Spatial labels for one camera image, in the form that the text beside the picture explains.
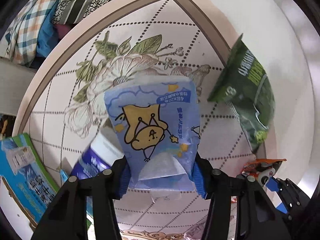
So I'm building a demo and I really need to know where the orange panda snack pack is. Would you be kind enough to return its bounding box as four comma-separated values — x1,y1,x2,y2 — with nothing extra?
230,159,287,192

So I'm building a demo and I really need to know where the blue quilt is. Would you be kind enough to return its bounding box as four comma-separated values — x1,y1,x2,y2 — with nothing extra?
36,2,59,58

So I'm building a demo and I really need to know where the plaid blanket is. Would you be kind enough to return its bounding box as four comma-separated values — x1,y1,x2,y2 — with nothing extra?
5,0,57,67

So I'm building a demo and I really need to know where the open cardboard box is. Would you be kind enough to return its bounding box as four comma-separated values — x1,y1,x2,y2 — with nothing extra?
1,133,59,226

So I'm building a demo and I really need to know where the blue white tube box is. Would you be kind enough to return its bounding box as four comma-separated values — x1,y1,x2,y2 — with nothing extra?
71,129,124,179

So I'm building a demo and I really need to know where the black white patterned bag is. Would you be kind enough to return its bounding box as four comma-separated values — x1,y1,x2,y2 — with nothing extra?
52,0,111,25

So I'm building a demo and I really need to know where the blue bear tissue pack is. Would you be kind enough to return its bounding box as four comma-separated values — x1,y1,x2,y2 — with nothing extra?
104,75,201,191

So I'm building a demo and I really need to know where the floral patterned tablecloth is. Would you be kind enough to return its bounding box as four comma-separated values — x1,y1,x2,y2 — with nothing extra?
1,0,319,239

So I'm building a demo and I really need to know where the dark green wipes pack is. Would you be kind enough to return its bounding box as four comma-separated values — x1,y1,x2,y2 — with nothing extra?
207,36,275,153

